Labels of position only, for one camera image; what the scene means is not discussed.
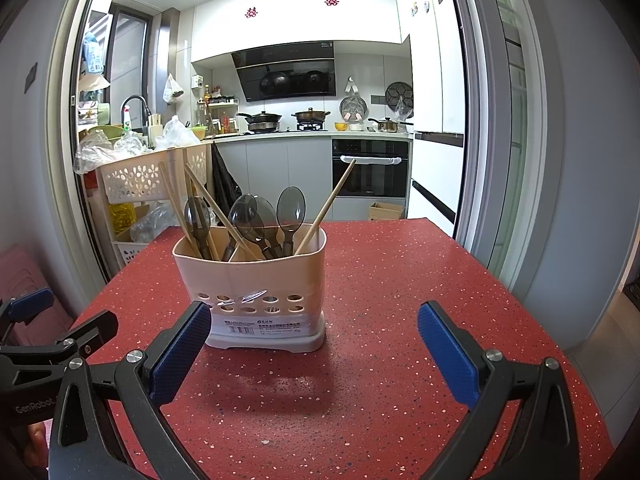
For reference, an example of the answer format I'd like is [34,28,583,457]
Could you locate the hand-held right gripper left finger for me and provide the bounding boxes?
[47,301,213,480]

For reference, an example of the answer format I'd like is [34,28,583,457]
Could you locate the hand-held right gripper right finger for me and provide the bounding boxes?
[417,301,581,480]

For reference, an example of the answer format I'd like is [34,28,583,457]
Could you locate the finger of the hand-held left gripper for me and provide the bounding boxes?
[0,288,55,328]
[0,310,119,368]

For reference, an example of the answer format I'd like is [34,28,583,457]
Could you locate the pink plastic utensil holder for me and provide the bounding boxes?
[172,225,327,353]

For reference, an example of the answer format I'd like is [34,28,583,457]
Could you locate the dark translucent plastic spoon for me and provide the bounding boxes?
[276,186,307,258]
[184,196,213,260]
[247,196,281,260]
[222,193,258,262]

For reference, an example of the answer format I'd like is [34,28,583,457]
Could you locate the person's left hand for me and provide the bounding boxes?
[25,419,51,466]

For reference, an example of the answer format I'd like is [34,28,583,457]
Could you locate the clear plastic bag on shelf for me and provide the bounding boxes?
[131,203,181,243]

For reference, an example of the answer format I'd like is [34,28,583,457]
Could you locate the beige plastic storage trolley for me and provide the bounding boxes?
[95,142,213,268]

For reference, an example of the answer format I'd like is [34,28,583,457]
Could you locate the cardboard box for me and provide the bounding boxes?
[369,201,405,222]

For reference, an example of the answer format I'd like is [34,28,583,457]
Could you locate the crumpled clear plastic bags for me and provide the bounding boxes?
[74,130,146,176]

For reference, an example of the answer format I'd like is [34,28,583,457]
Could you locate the hanging black cloth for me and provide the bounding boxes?
[210,141,243,226]

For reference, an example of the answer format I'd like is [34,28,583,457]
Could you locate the black built-in oven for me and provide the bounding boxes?
[331,139,410,198]

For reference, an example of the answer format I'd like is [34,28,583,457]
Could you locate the grey lower kitchen cabinets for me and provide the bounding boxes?
[215,137,333,223]

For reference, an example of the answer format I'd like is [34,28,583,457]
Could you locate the black kitchen faucet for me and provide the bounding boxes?
[120,95,153,132]

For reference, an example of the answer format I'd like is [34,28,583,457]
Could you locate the small steel saucepan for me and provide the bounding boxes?
[368,116,415,134]

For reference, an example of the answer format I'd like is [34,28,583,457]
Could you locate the row of condiment bottles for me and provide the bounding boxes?
[197,85,236,136]

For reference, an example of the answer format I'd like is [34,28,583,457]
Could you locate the black wok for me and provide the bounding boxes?
[236,111,283,133]

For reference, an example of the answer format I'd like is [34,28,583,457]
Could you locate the hanging white plastic bag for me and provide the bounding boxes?
[162,73,185,105]

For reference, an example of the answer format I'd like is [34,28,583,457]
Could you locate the blue white hanging bag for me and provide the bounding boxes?
[82,30,111,91]

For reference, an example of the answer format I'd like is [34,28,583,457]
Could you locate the round grey divided pan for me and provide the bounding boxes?
[385,81,415,111]

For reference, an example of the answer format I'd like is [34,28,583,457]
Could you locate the round metal steamer rack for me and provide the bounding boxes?
[340,95,368,121]

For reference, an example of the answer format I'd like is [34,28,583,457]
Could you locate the steel cooking pot with lid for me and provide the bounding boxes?
[291,107,332,126]

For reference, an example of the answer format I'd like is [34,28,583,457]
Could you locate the white refrigerator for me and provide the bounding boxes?
[400,0,468,238]

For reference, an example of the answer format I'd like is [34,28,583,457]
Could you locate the black range hood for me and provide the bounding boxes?
[231,41,337,102]

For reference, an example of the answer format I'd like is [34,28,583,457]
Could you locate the white upper kitchen cabinets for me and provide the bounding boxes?
[190,0,412,63]

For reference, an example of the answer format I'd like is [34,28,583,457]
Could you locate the grey sliding door frame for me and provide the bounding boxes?
[50,0,551,281]

